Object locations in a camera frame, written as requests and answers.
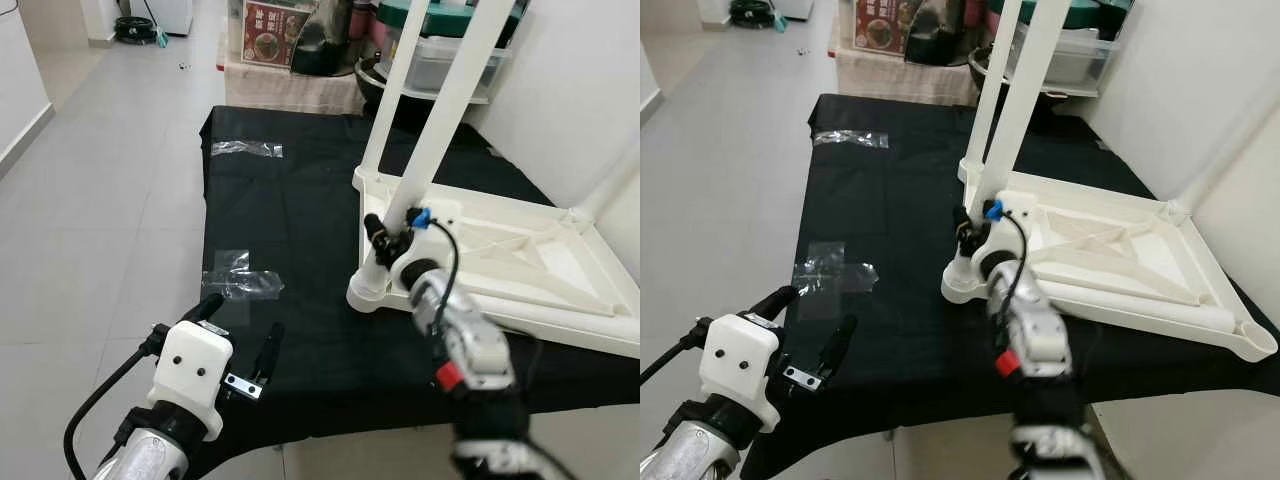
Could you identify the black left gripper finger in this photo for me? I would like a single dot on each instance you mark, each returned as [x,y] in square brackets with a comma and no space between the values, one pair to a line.
[205,307]
[775,300]
[270,350]
[840,345]

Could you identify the white plastic table leg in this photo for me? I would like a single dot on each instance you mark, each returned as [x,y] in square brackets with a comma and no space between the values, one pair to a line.
[395,90]
[1140,305]
[540,300]
[1195,195]
[992,90]
[600,195]
[1030,90]
[455,90]

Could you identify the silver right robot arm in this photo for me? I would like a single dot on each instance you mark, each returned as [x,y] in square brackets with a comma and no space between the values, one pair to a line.
[1035,335]
[470,340]

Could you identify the white plastic children table top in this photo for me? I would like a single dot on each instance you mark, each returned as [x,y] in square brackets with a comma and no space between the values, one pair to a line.
[560,270]
[1150,260]

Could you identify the clear tape piece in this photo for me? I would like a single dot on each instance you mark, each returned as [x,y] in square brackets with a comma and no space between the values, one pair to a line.
[240,285]
[835,278]
[247,149]
[850,139]

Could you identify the beige cloth covered bench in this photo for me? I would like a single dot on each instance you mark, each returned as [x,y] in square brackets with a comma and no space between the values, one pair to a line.
[280,95]
[890,85]

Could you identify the black bag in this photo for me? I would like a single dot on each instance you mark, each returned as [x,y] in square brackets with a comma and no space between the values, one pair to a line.
[938,35]
[320,45]

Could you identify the red printed box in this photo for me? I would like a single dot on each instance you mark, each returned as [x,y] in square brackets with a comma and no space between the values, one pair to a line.
[885,28]
[270,40]

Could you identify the teal headed mop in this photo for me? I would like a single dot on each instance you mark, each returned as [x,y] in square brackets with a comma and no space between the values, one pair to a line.
[160,38]
[781,22]

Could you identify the black round floor device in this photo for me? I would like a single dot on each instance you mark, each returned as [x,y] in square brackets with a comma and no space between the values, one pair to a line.
[133,30]
[752,12]

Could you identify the white appliance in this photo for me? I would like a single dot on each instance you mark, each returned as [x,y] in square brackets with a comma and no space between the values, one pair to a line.
[170,12]

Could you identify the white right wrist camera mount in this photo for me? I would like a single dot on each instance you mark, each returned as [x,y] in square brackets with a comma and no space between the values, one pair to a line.
[412,255]
[995,245]

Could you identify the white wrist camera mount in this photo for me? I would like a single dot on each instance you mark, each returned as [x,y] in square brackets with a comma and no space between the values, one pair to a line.
[190,365]
[995,245]
[738,360]
[412,255]

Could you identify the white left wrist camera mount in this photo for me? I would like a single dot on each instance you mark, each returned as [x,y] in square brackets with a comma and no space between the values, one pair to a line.
[190,365]
[738,360]

